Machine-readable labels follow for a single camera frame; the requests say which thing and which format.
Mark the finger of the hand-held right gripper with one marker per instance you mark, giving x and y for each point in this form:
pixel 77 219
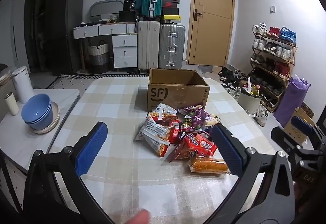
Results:
pixel 301 126
pixel 281 137

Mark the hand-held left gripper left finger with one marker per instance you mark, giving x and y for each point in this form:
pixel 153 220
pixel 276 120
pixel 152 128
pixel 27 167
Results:
pixel 91 147

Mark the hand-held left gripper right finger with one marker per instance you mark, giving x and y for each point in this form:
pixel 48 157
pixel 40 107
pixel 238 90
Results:
pixel 226 147

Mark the red snack packet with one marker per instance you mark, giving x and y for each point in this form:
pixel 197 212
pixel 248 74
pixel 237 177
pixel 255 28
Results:
pixel 201 144

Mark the orange cake packet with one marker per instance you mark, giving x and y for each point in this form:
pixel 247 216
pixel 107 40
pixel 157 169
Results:
pixel 207 165

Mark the cream bread packet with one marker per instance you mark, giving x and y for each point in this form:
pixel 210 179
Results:
pixel 213 120

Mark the purple snack packet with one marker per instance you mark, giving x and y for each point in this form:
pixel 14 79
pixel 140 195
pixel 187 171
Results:
pixel 194 122
pixel 191 108

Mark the red chips packet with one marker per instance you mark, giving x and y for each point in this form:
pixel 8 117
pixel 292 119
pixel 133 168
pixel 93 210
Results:
pixel 183 154

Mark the red instant noodle packet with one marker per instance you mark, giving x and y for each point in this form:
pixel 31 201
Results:
pixel 155 137

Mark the brown cardboard box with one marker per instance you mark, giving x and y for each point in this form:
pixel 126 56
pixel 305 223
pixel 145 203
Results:
pixel 175 96

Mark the person's left hand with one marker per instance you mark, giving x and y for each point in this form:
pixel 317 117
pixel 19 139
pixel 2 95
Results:
pixel 138 217

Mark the printed cardboard carton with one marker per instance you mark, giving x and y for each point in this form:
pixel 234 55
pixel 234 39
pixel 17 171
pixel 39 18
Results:
pixel 290 124

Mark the purple fabric bag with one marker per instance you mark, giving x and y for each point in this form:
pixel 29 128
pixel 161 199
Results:
pixel 293 102

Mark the white sneaker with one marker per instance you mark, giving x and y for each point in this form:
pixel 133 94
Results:
pixel 261 114

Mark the white trash bin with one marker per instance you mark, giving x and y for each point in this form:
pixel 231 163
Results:
pixel 249 104

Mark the checkered tablecloth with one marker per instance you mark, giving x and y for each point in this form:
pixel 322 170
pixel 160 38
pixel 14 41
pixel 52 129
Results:
pixel 122 112

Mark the beige plate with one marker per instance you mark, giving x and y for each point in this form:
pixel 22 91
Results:
pixel 56 117

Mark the collection of racked shoes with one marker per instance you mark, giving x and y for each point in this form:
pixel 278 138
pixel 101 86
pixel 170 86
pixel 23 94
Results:
pixel 281 70

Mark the patterned rug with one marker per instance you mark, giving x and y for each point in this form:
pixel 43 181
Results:
pixel 76 81

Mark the cluster of loose shoes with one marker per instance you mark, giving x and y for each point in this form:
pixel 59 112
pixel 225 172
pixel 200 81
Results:
pixel 229 77

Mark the wooden shoe rack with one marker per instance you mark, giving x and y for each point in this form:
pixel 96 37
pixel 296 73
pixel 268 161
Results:
pixel 295 53

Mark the white side table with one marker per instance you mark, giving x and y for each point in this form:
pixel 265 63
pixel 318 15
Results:
pixel 15 142

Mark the grey door mat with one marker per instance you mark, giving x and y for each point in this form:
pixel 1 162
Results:
pixel 205 68

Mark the woven laundry basket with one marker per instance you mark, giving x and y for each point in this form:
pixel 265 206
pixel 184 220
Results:
pixel 99 58

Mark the white cup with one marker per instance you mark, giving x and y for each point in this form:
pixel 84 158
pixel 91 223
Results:
pixel 11 104

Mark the white bucket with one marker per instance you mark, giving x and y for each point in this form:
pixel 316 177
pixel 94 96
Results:
pixel 23 84

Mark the wooden door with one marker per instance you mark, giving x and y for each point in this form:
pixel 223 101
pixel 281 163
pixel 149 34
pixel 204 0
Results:
pixel 214 35

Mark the black refrigerator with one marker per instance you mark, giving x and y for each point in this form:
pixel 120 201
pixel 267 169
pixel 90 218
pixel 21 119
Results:
pixel 63 35

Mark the beige suitcase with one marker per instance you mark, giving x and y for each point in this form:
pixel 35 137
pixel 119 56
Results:
pixel 147 46

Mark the silver suitcase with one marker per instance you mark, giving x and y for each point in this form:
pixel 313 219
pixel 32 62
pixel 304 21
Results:
pixel 168 46

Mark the white drawer desk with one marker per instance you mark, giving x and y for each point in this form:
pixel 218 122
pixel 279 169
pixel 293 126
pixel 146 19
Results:
pixel 112 28

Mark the dark wardrobe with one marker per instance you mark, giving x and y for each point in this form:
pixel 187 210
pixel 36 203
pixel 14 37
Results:
pixel 38 23

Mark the grey oval tub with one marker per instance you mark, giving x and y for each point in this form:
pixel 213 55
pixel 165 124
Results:
pixel 104 2

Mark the black bag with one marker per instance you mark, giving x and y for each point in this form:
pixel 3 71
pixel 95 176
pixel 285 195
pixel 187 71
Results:
pixel 130 5

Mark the red black shoe box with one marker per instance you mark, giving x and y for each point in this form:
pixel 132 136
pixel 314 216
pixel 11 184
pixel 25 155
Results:
pixel 170 4

